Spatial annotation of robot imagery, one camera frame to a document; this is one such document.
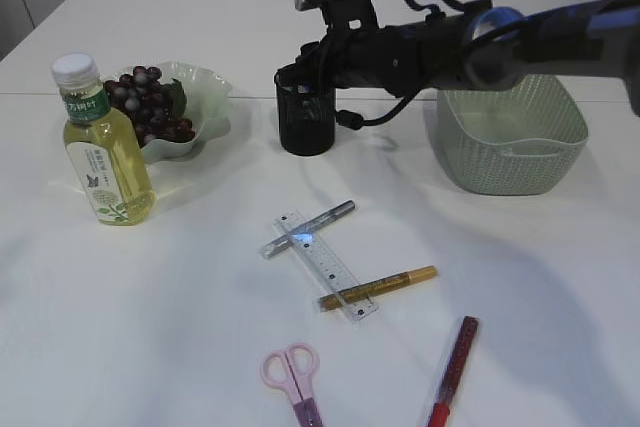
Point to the green wavy glass plate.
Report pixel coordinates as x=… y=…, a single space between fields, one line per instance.
x=207 y=106

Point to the silver glitter marker pen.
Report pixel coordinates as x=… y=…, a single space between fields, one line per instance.
x=294 y=227

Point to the black mesh pen holder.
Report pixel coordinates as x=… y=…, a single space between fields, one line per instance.
x=306 y=116

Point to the clear plastic ruler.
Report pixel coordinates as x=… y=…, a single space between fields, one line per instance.
x=332 y=274

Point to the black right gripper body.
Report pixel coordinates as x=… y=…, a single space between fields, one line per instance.
x=357 y=53

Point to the gold glitter marker pen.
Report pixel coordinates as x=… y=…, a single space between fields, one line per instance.
x=376 y=288

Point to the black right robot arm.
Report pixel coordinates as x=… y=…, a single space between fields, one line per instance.
x=489 y=51

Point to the pink safety scissors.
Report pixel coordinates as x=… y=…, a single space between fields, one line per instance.
x=280 y=370

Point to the yellow tea bottle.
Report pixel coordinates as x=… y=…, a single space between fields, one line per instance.
x=101 y=143

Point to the dark purple grape bunch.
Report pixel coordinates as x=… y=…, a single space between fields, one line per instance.
x=155 y=109

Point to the green plastic woven basket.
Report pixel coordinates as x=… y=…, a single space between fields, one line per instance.
x=519 y=142

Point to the red glitter marker pen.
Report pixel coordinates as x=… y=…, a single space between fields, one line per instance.
x=453 y=373

